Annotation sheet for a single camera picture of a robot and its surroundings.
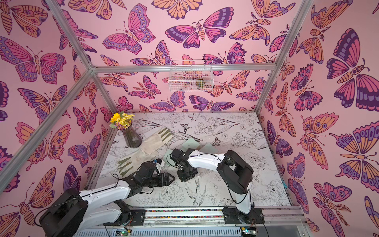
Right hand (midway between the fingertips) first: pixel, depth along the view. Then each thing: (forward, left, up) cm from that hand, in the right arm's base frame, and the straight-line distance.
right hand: (185, 178), depth 86 cm
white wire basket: (+54, -2, +34) cm, 64 cm away
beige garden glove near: (+7, +36, 0) cm, 36 cm away
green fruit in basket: (+48, -8, +32) cm, 59 cm away
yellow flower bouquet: (+22, +36, +24) cm, 49 cm away
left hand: (-1, +7, +2) cm, 7 cm away
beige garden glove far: (+22, +25, +1) cm, 33 cm away
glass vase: (+22, +35, +8) cm, 42 cm away
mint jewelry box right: (+20, -15, +1) cm, 25 cm away
